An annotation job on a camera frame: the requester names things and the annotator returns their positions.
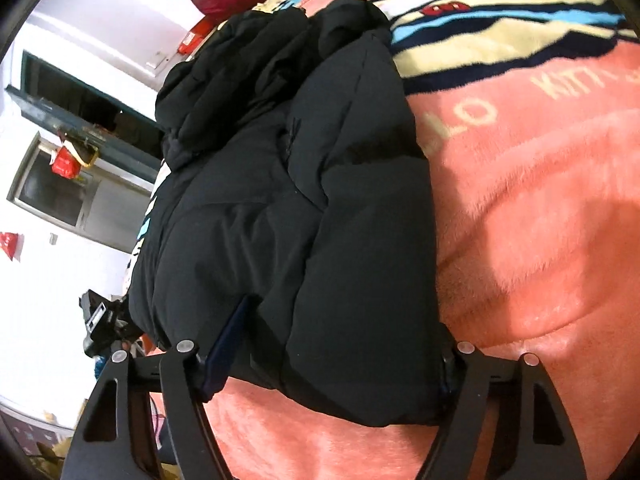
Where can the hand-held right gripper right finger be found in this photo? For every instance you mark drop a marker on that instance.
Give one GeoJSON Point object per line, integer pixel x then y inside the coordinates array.
{"type": "Point", "coordinates": [460, 385]}

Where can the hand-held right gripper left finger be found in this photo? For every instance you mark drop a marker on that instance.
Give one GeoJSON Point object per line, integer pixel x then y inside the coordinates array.
{"type": "Point", "coordinates": [225, 345]}

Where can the black hooded puffer jacket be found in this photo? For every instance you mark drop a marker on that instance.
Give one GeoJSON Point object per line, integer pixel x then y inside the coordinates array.
{"type": "Point", "coordinates": [280, 220]}

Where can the grey framed window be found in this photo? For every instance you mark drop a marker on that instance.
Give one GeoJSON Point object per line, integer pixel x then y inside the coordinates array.
{"type": "Point", "coordinates": [45, 195]}

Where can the red hanging bag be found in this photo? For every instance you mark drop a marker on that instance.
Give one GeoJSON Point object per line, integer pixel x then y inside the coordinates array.
{"type": "Point", "coordinates": [65, 164]}

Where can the yellow hanging bag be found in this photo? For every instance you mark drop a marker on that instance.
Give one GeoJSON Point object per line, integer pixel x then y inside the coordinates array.
{"type": "Point", "coordinates": [85, 152]}

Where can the dark green door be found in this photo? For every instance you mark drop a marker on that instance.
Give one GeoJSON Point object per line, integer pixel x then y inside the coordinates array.
{"type": "Point", "coordinates": [100, 145]}

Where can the striped cartoon printed blanket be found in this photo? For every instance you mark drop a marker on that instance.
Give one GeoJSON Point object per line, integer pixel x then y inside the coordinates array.
{"type": "Point", "coordinates": [525, 200]}

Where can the red box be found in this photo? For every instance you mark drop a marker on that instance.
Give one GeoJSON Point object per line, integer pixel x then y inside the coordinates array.
{"type": "Point", "coordinates": [192, 41]}

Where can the red wall decoration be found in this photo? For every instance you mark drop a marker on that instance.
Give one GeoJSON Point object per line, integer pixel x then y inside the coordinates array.
{"type": "Point", "coordinates": [10, 246]}

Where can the white wall switch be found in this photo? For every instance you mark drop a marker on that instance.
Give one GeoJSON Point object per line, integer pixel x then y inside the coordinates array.
{"type": "Point", "coordinates": [157, 60]}

